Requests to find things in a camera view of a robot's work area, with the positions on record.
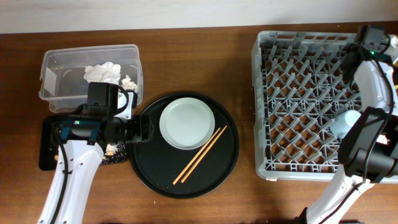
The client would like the pile of food scraps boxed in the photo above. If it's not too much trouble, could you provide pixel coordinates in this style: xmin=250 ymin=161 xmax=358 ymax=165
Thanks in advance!
xmin=103 ymin=144 xmax=121 ymax=162

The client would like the grey ceramic plate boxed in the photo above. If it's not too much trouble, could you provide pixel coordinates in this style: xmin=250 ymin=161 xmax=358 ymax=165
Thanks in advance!
xmin=159 ymin=97 xmax=215 ymax=150

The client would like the white napkin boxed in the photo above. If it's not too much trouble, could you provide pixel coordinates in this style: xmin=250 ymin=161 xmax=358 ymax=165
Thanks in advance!
xmin=83 ymin=62 xmax=139 ymax=91

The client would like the wooden chopstick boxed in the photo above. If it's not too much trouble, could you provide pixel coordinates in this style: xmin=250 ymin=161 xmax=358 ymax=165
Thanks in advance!
xmin=172 ymin=128 xmax=220 ymax=185
xmin=179 ymin=126 xmax=227 ymax=183

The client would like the blue plastic cup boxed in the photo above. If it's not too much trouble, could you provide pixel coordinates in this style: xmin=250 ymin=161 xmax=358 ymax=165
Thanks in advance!
xmin=330 ymin=110 xmax=361 ymax=139

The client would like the pink plastic cup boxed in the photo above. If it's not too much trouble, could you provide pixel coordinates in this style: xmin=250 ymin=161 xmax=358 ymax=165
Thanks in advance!
xmin=377 ymin=134 xmax=389 ymax=145

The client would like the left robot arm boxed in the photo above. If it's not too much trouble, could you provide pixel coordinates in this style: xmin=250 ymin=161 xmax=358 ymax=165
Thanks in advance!
xmin=38 ymin=105 xmax=154 ymax=223

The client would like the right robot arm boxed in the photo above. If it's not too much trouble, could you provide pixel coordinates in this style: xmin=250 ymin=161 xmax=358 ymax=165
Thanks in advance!
xmin=295 ymin=50 xmax=397 ymax=223

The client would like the grey dishwasher rack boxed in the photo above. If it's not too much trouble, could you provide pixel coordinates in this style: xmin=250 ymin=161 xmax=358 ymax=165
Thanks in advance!
xmin=251 ymin=30 xmax=398 ymax=184

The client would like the clear plastic bin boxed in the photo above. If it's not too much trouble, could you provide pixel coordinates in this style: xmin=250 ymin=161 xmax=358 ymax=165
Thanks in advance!
xmin=39 ymin=44 xmax=144 ymax=113

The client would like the black rectangular tray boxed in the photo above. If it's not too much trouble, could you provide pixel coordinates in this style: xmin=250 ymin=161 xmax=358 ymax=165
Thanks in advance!
xmin=39 ymin=114 xmax=127 ymax=171

